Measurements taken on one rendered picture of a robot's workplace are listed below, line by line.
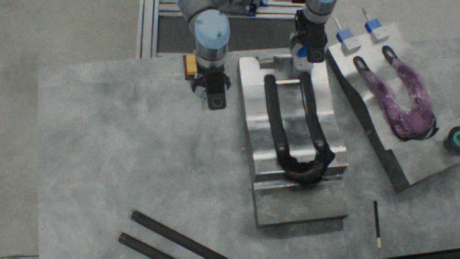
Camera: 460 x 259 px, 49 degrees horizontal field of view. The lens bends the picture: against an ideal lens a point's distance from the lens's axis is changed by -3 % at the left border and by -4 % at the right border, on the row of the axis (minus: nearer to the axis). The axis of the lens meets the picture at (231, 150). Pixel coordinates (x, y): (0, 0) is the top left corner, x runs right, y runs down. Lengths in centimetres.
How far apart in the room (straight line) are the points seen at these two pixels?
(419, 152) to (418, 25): 143
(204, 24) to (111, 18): 161
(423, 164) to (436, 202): 16
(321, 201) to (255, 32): 113
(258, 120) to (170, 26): 102
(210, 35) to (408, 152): 71
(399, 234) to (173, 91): 81
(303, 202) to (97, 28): 159
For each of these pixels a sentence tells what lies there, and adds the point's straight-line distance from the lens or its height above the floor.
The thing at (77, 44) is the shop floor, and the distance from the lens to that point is 269.
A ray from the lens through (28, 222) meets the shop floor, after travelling 244.
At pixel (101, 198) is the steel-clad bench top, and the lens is 155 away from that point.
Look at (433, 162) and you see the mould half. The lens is 159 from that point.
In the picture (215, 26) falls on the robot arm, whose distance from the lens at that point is 115.
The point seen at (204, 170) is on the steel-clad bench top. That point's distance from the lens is 155.
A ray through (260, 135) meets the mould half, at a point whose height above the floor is 91.
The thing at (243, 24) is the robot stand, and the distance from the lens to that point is 244.
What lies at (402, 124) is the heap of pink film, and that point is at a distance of 161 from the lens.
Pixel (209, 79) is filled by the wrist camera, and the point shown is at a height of 111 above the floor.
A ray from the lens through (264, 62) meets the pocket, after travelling 162.
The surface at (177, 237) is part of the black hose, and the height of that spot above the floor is 87.
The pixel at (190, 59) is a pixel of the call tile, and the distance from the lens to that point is 164.
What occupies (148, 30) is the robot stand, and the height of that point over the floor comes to 23.
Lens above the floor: 229
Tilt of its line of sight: 72 degrees down
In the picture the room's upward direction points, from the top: 11 degrees clockwise
